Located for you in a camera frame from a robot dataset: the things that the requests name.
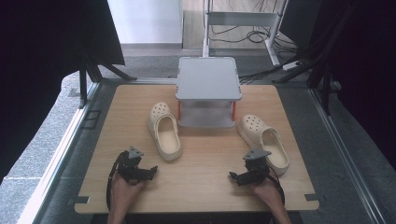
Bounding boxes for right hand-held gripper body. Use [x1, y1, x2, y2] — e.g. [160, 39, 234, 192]
[242, 148, 273, 185]

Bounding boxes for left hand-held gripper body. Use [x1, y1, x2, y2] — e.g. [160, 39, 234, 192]
[116, 146, 145, 185]

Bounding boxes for cream clog shoe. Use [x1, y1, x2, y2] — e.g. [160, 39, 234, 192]
[236, 114, 290, 176]
[147, 101, 184, 162]

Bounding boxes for grey two-tier shoe rack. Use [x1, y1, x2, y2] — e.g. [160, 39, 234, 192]
[175, 56, 243, 130]

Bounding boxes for person's left hand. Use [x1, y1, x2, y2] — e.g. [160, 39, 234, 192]
[109, 171, 146, 203]

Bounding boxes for person's right hand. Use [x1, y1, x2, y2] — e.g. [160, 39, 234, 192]
[251, 177, 284, 206]

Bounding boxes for black tripod stand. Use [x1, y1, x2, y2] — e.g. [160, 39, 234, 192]
[271, 18, 344, 117]
[77, 43, 138, 110]

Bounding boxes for white power strip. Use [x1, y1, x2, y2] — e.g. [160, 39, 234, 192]
[281, 60, 303, 71]

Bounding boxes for black curtain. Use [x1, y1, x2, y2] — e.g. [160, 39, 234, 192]
[0, 0, 126, 185]
[278, 0, 396, 172]

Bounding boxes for white metal stand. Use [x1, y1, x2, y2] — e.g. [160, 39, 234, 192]
[202, 0, 290, 67]

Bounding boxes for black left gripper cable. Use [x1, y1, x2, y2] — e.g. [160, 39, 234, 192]
[106, 151, 125, 213]

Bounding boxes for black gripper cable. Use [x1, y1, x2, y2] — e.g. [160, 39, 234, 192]
[106, 151, 125, 213]
[266, 166, 286, 207]

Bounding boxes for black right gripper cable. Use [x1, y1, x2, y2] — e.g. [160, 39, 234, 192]
[266, 166, 286, 207]

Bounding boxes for aluminium frame rail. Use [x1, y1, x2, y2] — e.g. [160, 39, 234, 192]
[307, 87, 389, 224]
[17, 81, 103, 224]

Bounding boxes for black floor cables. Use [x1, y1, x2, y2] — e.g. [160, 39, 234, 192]
[208, 0, 307, 86]

